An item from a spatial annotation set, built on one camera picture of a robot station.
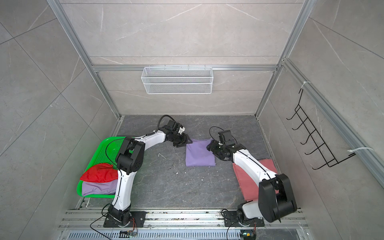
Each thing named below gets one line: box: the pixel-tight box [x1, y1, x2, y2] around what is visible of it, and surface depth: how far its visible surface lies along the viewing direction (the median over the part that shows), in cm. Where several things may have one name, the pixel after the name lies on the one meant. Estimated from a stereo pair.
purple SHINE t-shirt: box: [185, 138, 216, 167], surface depth 95 cm
